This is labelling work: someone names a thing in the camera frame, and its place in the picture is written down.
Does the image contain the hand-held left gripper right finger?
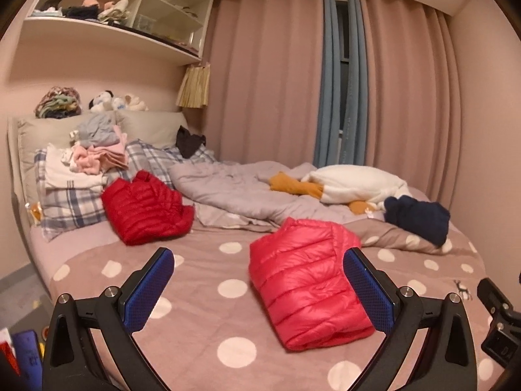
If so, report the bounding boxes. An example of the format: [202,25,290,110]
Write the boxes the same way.
[343,248,477,391]

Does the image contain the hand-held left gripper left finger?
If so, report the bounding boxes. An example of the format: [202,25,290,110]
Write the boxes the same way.
[42,248,176,391]

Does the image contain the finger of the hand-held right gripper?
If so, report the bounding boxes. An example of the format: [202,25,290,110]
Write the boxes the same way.
[477,278,515,317]

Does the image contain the pink-red hooded puffer jacket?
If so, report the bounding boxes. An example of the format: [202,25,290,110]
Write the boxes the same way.
[248,217,376,352]

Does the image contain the dark red folded puffer jacket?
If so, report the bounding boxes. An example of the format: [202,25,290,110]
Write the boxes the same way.
[101,170,195,246]

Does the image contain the navy blue garment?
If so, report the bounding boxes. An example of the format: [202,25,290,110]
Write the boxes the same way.
[383,195,451,248]

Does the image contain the pink bed sheet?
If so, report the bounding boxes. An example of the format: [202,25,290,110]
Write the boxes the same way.
[28,224,127,271]

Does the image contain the white plush goose toy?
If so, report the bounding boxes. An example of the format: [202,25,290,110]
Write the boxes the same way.
[269,164,413,216]

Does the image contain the plaid pillow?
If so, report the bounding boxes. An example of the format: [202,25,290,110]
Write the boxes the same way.
[126,138,216,190]
[35,142,135,242]

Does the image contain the grey quilt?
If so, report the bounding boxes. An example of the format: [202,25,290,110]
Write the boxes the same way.
[168,160,391,229]

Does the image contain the blue box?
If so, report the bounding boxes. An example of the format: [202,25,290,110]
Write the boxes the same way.
[11,329,41,379]

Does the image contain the orange packet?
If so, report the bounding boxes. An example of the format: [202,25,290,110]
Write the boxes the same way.
[26,201,43,226]

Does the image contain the pink folded garments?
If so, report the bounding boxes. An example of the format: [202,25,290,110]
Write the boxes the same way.
[71,126,129,174]

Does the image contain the white folded garment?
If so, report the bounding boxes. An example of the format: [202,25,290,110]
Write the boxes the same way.
[45,143,106,190]

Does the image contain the dark brown garment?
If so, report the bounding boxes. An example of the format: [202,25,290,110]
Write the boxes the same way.
[176,125,207,159]

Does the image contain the red and white box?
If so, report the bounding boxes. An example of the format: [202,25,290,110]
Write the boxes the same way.
[0,328,19,379]

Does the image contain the beige pillow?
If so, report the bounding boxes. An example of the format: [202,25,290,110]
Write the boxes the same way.
[117,110,190,149]
[16,114,123,196]

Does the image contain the grey folded garment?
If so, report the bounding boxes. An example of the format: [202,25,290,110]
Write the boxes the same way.
[71,113,123,147]

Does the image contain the panda plush toy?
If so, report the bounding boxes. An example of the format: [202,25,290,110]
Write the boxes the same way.
[89,91,116,113]

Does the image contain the pink curtain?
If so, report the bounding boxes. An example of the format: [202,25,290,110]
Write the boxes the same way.
[358,0,462,208]
[204,0,326,167]

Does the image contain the beige fringed cloth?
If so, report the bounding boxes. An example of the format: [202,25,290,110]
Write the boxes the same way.
[176,63,211,109]

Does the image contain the blue curtain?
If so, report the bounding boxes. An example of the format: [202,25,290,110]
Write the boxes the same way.
[313,0,369,167]

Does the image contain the multicoloured knitted scarves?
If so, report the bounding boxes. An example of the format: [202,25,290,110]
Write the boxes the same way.
[35,86,82,119]

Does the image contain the window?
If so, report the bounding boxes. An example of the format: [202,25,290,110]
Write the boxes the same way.
[338,0,351,131]

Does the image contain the cream crumpled cloth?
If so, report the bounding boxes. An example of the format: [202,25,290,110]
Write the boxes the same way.
[98,0,131,25]

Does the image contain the small black garment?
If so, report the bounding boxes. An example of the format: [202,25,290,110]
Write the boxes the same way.
[63,5,100,21]

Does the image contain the bed frame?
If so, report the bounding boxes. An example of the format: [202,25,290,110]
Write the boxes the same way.
[6,116,53,294]

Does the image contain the white wall shelf unit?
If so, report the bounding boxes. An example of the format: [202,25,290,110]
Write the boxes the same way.
[22,0,215,65]

